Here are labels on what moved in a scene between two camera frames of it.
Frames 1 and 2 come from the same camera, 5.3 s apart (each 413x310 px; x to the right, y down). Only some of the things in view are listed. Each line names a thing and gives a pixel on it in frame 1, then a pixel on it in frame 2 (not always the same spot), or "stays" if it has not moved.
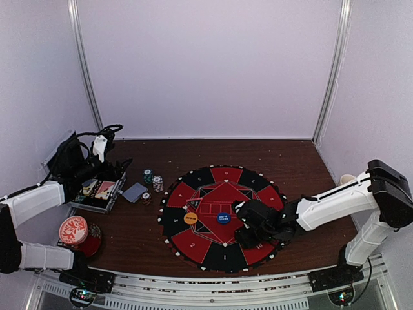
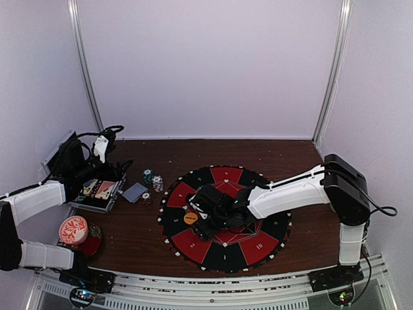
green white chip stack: [148, 174] stays
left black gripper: [117, 172] stays
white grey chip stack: [157, 183] stays
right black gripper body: [250, 243] to [201, 228]
